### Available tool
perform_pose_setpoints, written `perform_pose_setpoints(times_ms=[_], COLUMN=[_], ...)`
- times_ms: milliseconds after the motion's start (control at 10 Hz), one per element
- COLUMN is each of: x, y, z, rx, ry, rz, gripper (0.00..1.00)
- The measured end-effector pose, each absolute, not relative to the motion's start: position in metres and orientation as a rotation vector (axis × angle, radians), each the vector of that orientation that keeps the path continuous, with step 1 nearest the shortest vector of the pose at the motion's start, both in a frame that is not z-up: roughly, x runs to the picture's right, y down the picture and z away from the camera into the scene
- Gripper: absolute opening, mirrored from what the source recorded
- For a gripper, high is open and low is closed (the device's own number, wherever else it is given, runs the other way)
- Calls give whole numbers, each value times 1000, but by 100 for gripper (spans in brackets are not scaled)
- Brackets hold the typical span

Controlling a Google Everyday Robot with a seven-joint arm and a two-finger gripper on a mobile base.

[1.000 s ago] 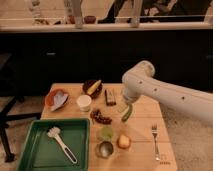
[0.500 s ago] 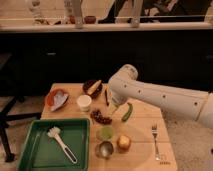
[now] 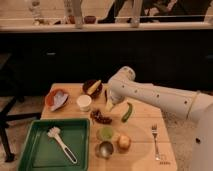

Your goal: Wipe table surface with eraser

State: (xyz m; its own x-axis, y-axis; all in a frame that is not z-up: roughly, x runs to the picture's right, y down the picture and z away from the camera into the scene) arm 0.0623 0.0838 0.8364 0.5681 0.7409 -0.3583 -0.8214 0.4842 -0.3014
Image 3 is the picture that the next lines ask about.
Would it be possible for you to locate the dark brown bowl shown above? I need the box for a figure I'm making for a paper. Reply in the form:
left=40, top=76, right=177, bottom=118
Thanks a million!
left=82, top=79, right=103, bottom=99

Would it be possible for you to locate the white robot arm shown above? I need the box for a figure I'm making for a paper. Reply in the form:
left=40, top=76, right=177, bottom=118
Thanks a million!
left=108, top=66, right=213, bottom=171

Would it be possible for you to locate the black chair base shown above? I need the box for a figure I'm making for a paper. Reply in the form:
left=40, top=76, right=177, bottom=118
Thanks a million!
left=0, top=53, right=43, bottom=163

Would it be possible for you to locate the yellow corn cob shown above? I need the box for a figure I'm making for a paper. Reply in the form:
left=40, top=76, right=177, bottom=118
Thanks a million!
left=87, top=80, right=101, bottom=95

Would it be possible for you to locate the metal measuring cup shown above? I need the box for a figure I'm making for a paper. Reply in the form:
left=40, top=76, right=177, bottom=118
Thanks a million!
left=98, top=141, right=114, bottom=158

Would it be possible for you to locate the green plastic tray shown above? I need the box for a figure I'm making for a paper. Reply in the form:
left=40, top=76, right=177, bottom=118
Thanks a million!
left=17, top=119, right=90, bottom=171

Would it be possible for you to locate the silver fork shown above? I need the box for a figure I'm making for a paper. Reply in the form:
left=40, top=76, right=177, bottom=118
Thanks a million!
left=151, top=124, right=161, bottom=161

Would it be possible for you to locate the yellow apple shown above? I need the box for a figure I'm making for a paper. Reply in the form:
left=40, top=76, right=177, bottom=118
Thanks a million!
left=117, top=135, right=131, bottom=149

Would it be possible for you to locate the brown bowl on shelf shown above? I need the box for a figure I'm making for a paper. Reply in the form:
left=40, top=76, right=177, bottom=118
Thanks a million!
left=84, top=16, right=96, bottom=24

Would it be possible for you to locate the white cup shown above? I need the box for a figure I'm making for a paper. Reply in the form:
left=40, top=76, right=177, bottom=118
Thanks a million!
left=77, top=95, right=92, bottom=112

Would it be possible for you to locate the white dish brush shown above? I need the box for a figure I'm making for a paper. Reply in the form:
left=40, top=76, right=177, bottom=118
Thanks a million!
left=47, top=127, right=78, bottom=164

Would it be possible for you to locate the grey cloth in bowl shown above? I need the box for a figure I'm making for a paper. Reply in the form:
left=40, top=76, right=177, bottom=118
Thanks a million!
left=50, top=91, right=68, bottom=111

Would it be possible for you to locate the orange bowl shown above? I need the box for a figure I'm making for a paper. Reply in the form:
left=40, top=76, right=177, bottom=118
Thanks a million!
left=45, top=89, right=69, bottom=109

